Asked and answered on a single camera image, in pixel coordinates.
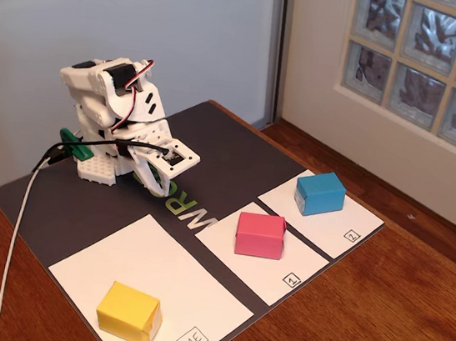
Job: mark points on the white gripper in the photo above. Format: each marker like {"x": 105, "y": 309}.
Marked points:
{"x": 147, "y": 167}

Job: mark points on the red paper box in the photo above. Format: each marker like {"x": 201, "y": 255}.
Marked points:
{"x": 259, "y": 235}

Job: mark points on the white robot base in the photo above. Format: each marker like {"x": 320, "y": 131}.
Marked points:
{"x": 95, "y": 169}

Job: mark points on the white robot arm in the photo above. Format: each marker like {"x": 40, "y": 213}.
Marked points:
{"x": 92, "y": 81}

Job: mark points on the white paper marked HOME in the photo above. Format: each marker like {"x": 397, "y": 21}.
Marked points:
{"x": 157, "y": 262}

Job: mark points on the yellow paper box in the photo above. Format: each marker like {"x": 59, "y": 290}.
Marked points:
{"x": 125, "y": 308}

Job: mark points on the blue paper box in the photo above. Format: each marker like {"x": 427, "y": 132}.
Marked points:
{"x": 321, "y": 193}

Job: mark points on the green table clamp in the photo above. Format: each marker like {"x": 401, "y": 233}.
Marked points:
{"x": 81, "y": 151}

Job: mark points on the black mat with lettering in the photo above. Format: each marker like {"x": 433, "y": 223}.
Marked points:
{"x": 80, "y": 210}

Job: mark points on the white paper marked 1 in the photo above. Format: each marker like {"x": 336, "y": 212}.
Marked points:
{"x": 248, "y": 274}

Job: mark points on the white paper marked 2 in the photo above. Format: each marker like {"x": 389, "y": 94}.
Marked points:
{"x": 321, "y": 229}

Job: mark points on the glass block window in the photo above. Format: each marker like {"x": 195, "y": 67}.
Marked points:
{"x": 420, "y": 86}

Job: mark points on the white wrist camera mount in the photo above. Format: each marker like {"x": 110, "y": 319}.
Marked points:
{"x": 181, "y": 159}

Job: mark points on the grey metal door frame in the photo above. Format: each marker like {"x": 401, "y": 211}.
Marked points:
{"x": 274, "y": 59}

